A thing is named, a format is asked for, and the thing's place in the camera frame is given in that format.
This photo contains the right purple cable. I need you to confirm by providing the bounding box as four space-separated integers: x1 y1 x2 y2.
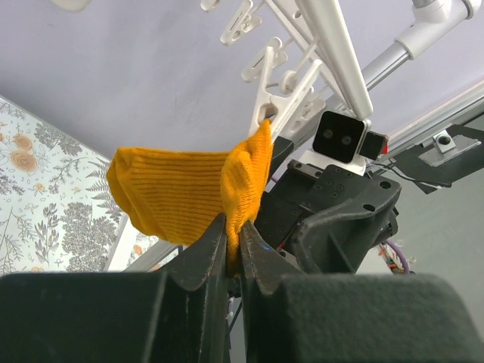
377 241 415 274

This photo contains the white clip hanger rack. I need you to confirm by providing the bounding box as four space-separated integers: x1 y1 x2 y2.
158 1 373 121

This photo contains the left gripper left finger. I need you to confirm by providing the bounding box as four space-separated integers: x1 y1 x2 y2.
1 215 227 362

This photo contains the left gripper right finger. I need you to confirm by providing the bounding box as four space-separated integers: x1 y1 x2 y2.
240 224 473 362

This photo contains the yellow sock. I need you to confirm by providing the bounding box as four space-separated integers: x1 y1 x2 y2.
106 120 273 275

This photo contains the metal drying stand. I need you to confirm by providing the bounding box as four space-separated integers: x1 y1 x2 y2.
120 0 484 273

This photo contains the white clip on yellow sock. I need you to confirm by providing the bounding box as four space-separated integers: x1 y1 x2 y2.
242 37 326 141

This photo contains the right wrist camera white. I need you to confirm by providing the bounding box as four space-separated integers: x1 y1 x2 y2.
299 111 389 175

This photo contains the floral tablecloth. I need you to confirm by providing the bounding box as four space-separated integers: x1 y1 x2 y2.
1 100 180 275

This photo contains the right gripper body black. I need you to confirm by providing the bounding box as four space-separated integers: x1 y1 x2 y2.
255 140 402 273

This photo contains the white clip upper pair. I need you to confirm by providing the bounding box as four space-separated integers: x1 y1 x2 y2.
220 0 265 46

